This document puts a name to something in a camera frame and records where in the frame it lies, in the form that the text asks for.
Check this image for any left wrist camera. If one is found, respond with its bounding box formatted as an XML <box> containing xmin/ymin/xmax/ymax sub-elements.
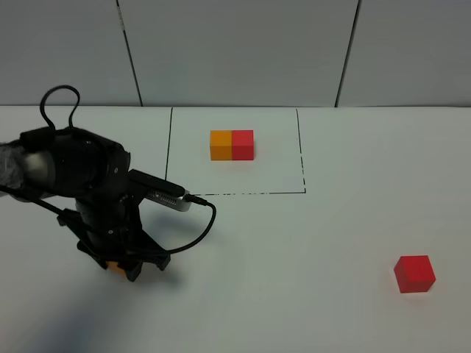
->
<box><xmin>127</xmin><ymin>169</ymin><xmax>191</xmax><ymax>212</ymax></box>

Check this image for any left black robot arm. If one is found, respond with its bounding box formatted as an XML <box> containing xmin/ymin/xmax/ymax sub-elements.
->
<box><xmin>1</xmin><ymin>127</ymin><xmax>171</xmax><ymax>282</ymax></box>

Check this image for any orange template block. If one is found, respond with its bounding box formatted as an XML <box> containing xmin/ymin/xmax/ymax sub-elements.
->
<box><xmin>210</xmin><ymin>130</ymin><xmax>233</xmax><ymax>161</ymax></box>

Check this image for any red template block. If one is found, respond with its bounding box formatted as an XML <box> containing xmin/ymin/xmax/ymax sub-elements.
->
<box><xmin>232</xmin><ymin>130</ymin><xmax>255</xmax><ymax>160</ymax></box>

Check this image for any left black camera cable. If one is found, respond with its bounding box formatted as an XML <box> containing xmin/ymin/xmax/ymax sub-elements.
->
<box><xmin>39</xmin><ymin>85</ymin><xmax>217</xmax><ymax>254</ymax></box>

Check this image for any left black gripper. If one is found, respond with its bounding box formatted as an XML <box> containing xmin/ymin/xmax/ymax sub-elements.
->
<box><xmin>57</xmin><ymin>193</ymin><xmax>171</xmax><ymax>282</ymax></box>

